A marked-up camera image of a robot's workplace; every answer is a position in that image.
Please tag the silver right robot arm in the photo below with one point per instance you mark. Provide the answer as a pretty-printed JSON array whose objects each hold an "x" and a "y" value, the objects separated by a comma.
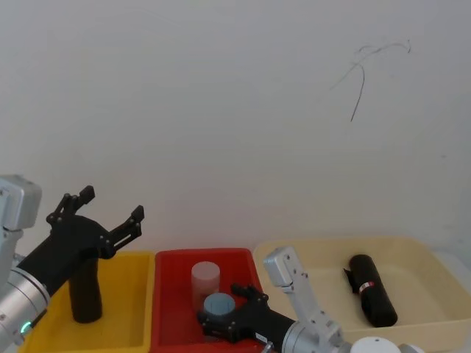
[{"x": 312, "y": 312}]

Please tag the cream plastic bin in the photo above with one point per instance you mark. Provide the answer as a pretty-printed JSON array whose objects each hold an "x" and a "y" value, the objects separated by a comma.
[{"x": 416, "y": 279}]

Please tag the black cylinder with red label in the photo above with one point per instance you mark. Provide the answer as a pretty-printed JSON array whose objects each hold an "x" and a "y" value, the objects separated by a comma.
[{"x": 373, "y": 290}]

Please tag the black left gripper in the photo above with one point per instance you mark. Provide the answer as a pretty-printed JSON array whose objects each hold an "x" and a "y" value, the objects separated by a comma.
[{"x": 70, "y": 239}]

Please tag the plain black cylinder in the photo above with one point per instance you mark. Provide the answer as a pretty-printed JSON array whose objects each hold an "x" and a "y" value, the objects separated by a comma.
[{"x": 86, "y": 290}]

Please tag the red plastic bin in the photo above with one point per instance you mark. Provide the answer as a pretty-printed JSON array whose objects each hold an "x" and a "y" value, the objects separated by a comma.
[{"x": 173, "y": 294}]

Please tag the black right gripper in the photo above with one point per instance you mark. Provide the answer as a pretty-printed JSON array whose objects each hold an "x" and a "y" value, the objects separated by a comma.
[{"x": 259, "y": 318}]

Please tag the translucent white plastic cylinder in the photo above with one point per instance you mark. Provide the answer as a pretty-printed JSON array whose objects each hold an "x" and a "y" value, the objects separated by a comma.
[{"x": 204, "y": 279}]

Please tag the blue-grey capped cylinder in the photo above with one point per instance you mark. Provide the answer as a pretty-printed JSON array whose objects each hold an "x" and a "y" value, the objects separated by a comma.
[{"x": 219, "y": 304}]

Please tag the yellow plastic bin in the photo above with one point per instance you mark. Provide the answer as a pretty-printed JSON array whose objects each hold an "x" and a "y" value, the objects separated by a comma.
[{"x": 125, "y": 305}]

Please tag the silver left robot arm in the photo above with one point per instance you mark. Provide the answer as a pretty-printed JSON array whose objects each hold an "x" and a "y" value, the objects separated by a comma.
[{"x": 18, "y": 301}]

